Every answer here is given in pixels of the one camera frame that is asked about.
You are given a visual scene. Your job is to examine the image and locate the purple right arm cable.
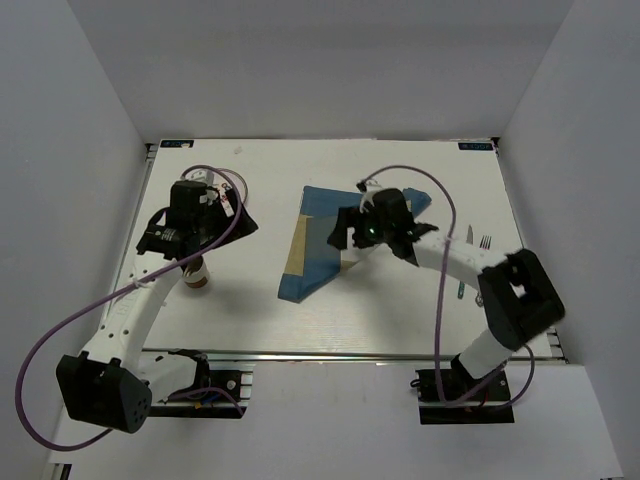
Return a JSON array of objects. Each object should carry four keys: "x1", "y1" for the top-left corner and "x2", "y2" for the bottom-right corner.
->
[{"x1": 357, "y1": 164, "x2": 536, "y2": 407}]

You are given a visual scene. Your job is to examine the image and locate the pink iridescent fork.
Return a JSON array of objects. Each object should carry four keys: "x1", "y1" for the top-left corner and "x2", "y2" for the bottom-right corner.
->
[{"x1": 475, "y1": 235, "x2": 492, "y2": 308}]

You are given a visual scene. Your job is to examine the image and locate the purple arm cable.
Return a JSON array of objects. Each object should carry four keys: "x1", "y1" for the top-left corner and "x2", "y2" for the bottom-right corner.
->
[
  {"x1": 357, "y1": 164, "x2": 536, "y2": 407},
  {"x1": 14, "y1": 165, "x2": 246, "y2": 452}
]

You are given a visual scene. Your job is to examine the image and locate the blue tan white placemat cloth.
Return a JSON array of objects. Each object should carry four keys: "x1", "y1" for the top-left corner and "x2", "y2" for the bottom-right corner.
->
[{"x1": 277, "y1": 185, "x2": 432, "y2": 304}]

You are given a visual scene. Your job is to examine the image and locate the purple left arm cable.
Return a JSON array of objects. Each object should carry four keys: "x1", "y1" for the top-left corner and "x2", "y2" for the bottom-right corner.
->
[{"x1": 14, "y1": 165, "x2": 246, "y2": 452}]

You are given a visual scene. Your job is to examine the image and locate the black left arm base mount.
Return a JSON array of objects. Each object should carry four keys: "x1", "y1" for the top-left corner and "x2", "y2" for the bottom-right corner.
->
[{"x1": 149, "y1": 349, "x2": 253, "y2": 420}]

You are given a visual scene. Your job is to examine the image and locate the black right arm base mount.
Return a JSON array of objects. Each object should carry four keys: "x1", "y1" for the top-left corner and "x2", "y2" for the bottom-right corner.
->
[{"x1": 411, "y1": 360, "x2": 516, "y2": 427}]

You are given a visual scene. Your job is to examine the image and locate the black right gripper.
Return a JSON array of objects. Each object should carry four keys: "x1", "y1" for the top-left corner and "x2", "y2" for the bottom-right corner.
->
[{"x1": 327, "y1": 205, "x2": 393, "y2": 251}]

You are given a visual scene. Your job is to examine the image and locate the blue label sticker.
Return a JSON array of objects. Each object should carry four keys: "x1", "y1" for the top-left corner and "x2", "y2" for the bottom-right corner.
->
[
  {"x1": 458, "y1": 142, "x2": 494, "y2": 151},
  {"x1": 159, "y1": 139, "x2": 194, "y2": 149}
]

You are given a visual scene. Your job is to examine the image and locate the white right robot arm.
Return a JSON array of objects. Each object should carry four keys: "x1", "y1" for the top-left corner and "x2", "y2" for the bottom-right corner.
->
[{"x1": 327, "y1": 188, "x2": 566, "y2": 399}]

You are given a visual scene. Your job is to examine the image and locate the white plate with red print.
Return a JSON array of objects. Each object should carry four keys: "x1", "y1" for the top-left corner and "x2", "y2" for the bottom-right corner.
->
[{"x1": 214, "y1": 168, "x2": 249, "y2": 205}]

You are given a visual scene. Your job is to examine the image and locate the blue label sticker left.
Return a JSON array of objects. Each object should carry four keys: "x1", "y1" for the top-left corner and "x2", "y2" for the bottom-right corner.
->
[{"x1": 159, "y1": 139, "x2": 194, "y2": 149}]

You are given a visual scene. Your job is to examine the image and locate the white brown metal cup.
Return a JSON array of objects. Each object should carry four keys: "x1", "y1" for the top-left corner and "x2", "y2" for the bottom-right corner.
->
[{"x1": 182, "y1": 256, "x2": 209, "y2": 289}]

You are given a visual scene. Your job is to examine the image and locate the aluminium table frame rail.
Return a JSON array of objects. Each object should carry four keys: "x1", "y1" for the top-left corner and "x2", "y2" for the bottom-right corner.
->
[{"x1": 94, "y1": 143, "x2": 571, "y2": 366}]

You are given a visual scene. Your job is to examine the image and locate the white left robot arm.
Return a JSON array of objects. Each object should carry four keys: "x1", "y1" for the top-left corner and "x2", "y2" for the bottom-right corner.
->
[{"x1": 56, "y1": 179, "x2": 258, "y2": 433}]

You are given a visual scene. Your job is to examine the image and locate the teal handled knife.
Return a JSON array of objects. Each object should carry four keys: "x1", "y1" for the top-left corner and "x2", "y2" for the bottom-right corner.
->
[{"x1": 456, "y1": 223, "x2": 475, "y2": 300}]

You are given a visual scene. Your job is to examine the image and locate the blue label sticker right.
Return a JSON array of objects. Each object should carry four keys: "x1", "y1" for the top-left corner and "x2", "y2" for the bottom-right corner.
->
[{"x1": 458, "y1": 142, "x2": 494, "y2": 151}]

